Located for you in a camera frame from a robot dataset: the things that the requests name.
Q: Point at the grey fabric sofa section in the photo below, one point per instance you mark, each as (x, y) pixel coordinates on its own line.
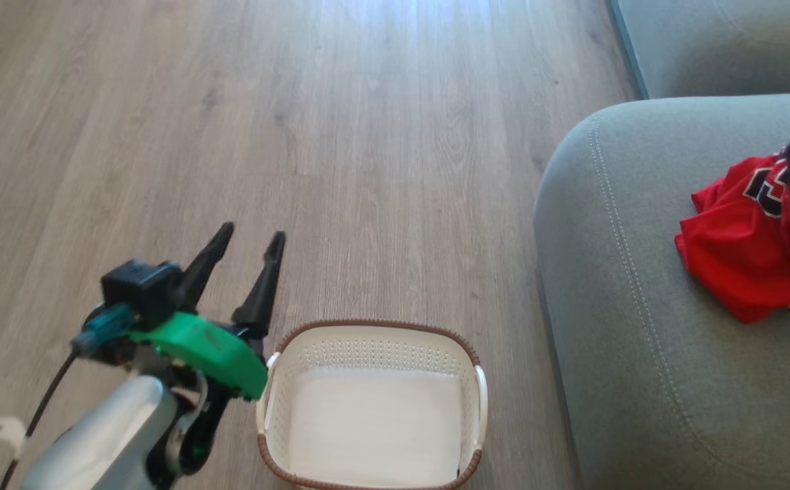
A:
(728, 41)

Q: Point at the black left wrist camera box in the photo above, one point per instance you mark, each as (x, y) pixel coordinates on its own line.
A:
(139, 289)

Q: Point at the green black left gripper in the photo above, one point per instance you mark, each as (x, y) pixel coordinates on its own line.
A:
(211, 354)

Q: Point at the white basket with brown rim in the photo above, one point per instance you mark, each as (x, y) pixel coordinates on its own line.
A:
(374, 422)

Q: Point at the red basketball jersey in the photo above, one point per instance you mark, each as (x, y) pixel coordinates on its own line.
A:
(735, 252)

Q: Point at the grey fabric sofa seat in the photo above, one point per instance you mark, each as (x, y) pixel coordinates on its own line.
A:
(639, 354)

